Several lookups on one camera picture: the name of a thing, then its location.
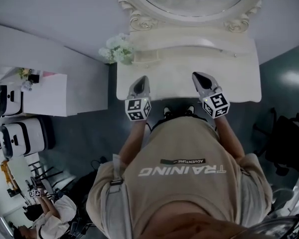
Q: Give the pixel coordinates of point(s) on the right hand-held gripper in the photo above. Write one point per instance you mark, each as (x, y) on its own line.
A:
(218, 103)

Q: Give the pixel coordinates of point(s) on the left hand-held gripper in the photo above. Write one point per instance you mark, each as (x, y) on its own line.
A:
(138, 108)

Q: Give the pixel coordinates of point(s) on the white ornate dressing table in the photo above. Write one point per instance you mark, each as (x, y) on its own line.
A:
(189, 88)

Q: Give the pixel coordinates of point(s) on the person's right forearm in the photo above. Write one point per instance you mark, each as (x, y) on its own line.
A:
(229, 138)

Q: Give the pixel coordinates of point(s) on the person's left forearm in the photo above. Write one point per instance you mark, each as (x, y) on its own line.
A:
(134, 141)

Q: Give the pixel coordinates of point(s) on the person's right shoe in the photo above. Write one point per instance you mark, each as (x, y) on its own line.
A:
(190, 109)

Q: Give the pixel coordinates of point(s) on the person's shoe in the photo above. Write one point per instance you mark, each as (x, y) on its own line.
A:
(190, 109)
(167, 111)

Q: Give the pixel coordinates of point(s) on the pale green ribbed vase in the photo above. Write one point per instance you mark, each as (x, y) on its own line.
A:
(126, 60)

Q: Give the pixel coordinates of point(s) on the person's left shoe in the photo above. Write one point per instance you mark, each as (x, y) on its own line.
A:
(167, 111)

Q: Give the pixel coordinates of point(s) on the white artificial flower bouquet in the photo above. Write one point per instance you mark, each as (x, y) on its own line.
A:
(117, 46)

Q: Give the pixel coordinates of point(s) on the white low cabinet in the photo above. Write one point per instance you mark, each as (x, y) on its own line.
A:
(72, 96)

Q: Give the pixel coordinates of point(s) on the pink board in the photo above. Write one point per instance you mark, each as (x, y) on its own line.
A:
(47, 74)

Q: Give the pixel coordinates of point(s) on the black office chair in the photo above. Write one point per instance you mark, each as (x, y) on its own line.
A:
(286, 138)

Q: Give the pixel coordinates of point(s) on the person's beige shirt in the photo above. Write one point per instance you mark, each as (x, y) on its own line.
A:
(184, 188)

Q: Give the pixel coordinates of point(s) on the black square pot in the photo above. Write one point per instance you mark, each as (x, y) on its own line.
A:
(34, 78)

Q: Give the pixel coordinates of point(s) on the pale blue flower bunch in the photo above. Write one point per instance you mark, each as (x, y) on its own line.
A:
(27, 85)

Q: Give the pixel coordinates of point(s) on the yellow flower bunch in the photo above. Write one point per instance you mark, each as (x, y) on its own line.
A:
(24, 73)

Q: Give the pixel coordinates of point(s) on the white machine with black stripes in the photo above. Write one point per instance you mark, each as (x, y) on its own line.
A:
(8, 99)
(25, 137)

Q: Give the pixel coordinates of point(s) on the black-legged grey chair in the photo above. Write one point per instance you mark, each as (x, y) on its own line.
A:
(43, 173)

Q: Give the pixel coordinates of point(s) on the person's face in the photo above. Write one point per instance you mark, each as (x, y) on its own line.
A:
(201, 226)

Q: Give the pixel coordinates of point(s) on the orange wooden object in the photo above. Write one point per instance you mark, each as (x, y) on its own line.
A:
(7, 175)

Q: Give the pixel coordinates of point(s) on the oval mirror cream frame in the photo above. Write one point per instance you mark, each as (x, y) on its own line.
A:
(144, 21)

